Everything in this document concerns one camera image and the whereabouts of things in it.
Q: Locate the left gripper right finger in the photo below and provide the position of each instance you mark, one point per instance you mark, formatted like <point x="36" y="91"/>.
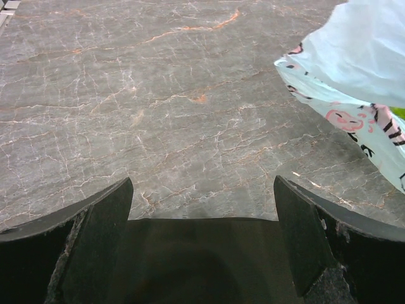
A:
<point x="337" y="255"/>

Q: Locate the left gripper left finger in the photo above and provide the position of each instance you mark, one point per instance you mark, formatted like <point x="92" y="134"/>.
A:
<point x="67" y="256"/>

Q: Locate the light blue plastic bag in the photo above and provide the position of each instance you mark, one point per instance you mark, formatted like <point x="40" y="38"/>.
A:
<point x="351" y="71"/>

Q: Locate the green grape bunch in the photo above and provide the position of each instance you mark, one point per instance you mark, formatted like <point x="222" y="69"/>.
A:
<point x="399" y="112"/>

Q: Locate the left black cloth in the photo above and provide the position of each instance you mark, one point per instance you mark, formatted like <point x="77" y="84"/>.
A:
<point x="211" y="260"/>

